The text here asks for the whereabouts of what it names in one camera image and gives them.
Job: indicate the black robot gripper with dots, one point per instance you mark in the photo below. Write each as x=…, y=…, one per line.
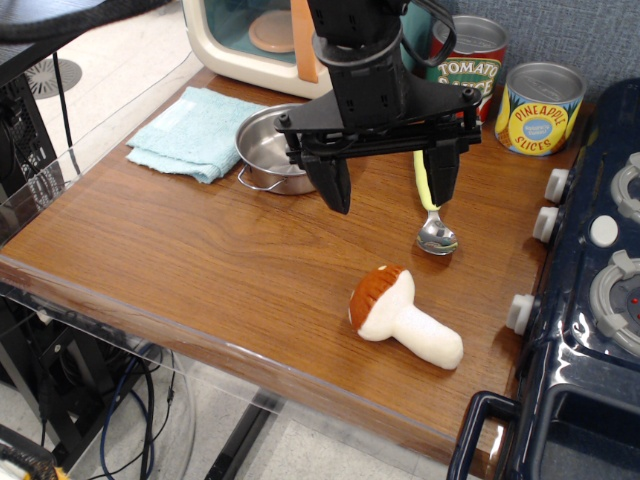
x=376, y=105

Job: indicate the dark blue toy stove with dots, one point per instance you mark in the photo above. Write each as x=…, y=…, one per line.
x=576, y=412

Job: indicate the stainless steel pot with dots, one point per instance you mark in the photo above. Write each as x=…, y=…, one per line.
x=262, y=149

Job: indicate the pineapple slices can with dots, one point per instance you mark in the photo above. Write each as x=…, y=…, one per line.
x=539, y=107

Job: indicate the toy microwave oven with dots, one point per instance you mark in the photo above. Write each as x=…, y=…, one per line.
x=262, y=43

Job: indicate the white stove knob lower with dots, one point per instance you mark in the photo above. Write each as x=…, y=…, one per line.
x=519, y=313

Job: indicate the green handled metal spoon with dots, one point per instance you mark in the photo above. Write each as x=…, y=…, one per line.
x=434, y=237

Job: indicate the white stove knob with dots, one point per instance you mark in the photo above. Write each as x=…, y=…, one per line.
x=545, y=223
x=519, y=313
x=556, y=184

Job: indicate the white stove knob upper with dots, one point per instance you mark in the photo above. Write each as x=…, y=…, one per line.
x=556, y=184

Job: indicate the light blue folded towel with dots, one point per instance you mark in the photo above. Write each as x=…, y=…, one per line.
x=195, y=136

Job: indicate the black computer case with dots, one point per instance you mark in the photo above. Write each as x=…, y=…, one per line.
x=28, y=168

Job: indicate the white stove knob middle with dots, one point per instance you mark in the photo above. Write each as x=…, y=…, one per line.
x=545, y=223

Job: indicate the tomato sauce can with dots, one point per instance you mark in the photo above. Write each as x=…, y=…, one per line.
x=476, y=59

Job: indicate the plush mushroom toy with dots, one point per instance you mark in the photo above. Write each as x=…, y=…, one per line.
x=382, y=307

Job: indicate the black table leg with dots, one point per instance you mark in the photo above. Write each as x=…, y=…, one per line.
x=245, y=433

